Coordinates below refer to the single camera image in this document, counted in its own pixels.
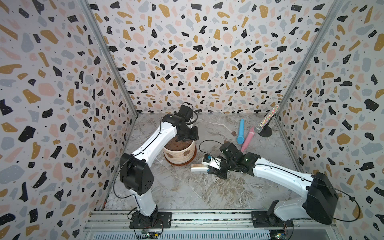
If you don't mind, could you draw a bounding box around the cream ceramic pot with soil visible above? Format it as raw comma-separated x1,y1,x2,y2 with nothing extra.
163,137,197,166

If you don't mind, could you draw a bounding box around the white scrub brush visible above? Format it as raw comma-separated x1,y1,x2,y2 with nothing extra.
191,164,209,173

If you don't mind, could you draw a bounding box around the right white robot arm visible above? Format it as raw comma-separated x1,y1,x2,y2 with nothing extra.
202,143,339,226

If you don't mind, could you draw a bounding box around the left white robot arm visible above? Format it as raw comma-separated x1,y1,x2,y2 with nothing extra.
119,109,199,219

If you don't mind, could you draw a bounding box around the pink toy microphone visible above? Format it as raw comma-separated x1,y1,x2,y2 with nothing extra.
241,127,255,153

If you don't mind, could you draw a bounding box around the blue toy microphone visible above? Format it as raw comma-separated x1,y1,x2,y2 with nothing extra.
237,119,245,145

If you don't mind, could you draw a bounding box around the terracotta saucer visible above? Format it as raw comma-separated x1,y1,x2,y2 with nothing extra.
164,150,196,166

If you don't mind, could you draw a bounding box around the black microphone stand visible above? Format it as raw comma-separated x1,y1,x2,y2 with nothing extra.
259,120,273,138

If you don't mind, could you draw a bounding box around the glitter silver microphone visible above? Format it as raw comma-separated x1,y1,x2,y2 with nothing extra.
254,105,281,134

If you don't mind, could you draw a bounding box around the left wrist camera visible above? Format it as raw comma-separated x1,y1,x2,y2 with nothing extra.
175,103,197,125

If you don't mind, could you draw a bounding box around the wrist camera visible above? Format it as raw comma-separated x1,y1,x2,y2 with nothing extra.
175,103,197,125
202,154,221,170

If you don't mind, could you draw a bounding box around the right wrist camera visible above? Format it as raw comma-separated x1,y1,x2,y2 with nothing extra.
202,154,221,170

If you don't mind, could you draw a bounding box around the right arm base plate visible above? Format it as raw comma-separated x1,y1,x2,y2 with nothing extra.
251,211,294,228

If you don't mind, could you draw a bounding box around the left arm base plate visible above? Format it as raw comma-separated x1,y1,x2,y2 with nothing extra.
130,211,173,230

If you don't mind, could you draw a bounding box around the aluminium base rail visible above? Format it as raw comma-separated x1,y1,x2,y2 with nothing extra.
84,210,343,240

